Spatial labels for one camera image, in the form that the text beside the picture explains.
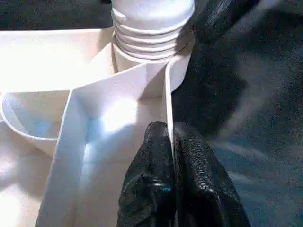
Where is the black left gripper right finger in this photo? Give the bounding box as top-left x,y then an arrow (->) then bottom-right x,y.
172,122 -> 245,227

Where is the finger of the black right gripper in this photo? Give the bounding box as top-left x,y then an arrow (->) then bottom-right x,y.
193,0 -> 242,45

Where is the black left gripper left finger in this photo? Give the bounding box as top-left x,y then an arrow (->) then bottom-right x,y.
116,120 -> 178,227

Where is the white plastic table leg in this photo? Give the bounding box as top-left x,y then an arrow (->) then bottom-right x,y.
110,0 -> 196,61

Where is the white plastic table top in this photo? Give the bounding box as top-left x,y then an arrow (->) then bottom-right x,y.
0,26 -> 196,227

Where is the black work mat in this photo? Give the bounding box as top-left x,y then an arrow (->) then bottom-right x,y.
0,0 -> 303,227

